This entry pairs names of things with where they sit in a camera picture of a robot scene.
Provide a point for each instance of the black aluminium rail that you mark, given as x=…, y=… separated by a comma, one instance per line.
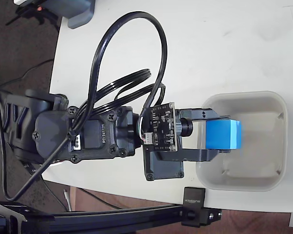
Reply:
x=100, y=218

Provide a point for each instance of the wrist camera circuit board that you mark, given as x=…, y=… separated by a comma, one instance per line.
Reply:
x=161, y=126

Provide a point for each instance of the black table clamp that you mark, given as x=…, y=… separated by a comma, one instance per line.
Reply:
x=194, y=207

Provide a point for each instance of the white square plastic bin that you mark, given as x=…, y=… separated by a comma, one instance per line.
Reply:
x=258, y=170

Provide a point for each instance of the gray stand base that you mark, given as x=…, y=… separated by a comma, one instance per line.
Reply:
x=79, y=12

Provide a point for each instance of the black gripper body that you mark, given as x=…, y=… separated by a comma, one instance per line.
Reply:
x=163, y=165

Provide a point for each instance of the blue cube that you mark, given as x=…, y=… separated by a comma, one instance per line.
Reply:
x=222, y=134

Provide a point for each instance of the black tripod with red light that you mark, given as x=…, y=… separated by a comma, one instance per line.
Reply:
x=27, y=12

